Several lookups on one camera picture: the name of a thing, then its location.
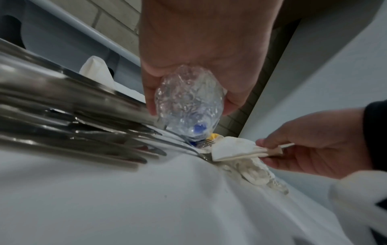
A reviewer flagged grey plastic bin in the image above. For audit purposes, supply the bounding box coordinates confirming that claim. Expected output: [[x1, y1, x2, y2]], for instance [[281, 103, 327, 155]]
[[0, 0, 146, 96]]

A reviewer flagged white paper napkin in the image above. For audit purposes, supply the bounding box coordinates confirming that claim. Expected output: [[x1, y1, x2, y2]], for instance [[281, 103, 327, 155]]
[[211, 136, 295, 162]]

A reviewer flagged clear plastic bottle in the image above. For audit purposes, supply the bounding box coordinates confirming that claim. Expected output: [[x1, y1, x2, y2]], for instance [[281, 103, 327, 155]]
[[154, 64, 226, 147]]

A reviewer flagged white blurred cloth bundle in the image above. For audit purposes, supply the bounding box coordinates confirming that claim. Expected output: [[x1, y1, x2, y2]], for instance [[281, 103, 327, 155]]
[[329, 169, 387, 241]]

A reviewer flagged person's left hand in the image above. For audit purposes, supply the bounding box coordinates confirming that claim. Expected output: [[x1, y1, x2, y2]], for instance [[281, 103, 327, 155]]
[[137, 0, 285, 118]]

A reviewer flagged person's right hand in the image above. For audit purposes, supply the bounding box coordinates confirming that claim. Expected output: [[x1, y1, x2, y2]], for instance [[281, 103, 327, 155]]
[[255, 107, 374, 180]]

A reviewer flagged white tablecloth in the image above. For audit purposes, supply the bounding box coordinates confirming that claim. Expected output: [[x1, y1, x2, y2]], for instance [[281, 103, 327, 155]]
[[0, 130, 356, 245]]

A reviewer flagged white metal pipe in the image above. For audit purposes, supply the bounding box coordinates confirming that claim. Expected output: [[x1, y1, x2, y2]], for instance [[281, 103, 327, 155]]
[[29, 0, 143, 70]]

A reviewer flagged white cloth napkin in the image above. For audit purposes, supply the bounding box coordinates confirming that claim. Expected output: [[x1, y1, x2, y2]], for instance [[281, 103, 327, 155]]
[[79, 55, 117, 87]]

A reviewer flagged crumpled clear plastic wrapper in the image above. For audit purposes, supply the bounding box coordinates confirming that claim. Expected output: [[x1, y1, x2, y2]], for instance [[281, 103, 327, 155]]
[[218, 157, 290, 196]]

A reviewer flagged pile of steel knives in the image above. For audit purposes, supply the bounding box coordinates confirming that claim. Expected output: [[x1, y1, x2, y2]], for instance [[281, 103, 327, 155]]
[[0, 96, 167, 172]]

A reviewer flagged steel fork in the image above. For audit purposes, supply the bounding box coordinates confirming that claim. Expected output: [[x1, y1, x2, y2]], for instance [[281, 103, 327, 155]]
[[157, 128, 216, 164]]

